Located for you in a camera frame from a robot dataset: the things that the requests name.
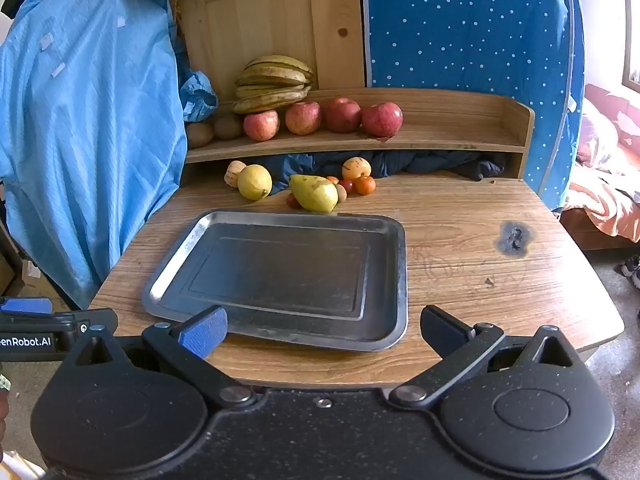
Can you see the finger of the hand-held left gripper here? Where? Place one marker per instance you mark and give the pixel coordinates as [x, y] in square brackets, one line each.
[25, 306]

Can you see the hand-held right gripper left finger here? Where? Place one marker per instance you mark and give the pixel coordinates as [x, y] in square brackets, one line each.
[202, 335]

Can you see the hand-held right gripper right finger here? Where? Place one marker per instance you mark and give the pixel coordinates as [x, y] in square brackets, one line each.
[440, 325]

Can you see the metal tray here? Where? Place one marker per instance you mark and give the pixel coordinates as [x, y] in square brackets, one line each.
[280, 275]

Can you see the yellow lemon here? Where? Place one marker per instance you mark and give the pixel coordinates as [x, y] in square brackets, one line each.
[255, 182]

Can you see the striped yellow pepino melon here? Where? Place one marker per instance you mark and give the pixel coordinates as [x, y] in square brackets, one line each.
[234, 172]
[356, 167]

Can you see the yellow-green pear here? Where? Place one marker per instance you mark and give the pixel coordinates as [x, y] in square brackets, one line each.
[314, 194]

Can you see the small brown kiwi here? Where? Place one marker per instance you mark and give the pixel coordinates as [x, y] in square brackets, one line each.
[341, 194]

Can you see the red cherry tomato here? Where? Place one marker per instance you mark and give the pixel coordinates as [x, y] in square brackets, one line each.
[347, 186]

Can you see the light blue cloth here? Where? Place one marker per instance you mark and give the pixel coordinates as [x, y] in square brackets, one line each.
[90, 135]

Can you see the large brown kiwi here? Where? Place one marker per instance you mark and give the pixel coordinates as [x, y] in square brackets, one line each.
[200, 136]

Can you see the dark shoe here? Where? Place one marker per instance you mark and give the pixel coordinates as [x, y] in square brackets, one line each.
[632, 270]

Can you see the curved wooden shelf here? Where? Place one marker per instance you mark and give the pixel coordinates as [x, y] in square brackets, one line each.
[450, 125]

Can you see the brown potatoes on shelf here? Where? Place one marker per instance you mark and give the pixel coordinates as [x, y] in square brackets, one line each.
[228, 127]

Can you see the dark red apple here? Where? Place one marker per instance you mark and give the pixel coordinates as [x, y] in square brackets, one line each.
[382, 120]
[342, 116]

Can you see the pale pink striped apple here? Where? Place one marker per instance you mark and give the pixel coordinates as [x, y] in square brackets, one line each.
[261, 126]

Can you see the pink blanket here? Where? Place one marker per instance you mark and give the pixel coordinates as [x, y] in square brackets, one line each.
[607, 160]

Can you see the pink red apple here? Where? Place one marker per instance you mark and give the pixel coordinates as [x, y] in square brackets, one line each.
[303, 118]

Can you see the blue plastic bag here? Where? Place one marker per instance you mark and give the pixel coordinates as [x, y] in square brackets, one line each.
[200, 95]

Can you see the banana bunch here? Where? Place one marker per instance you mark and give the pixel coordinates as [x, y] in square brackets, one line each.
[272, 82]

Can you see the blue white-dotted fabric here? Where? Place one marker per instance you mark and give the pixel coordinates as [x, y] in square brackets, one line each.
[465, 25]

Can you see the pine wood panel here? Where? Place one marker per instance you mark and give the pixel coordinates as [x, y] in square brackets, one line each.
[260, 15]

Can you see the wooden bed frame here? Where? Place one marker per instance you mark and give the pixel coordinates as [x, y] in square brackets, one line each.
[585, 232]

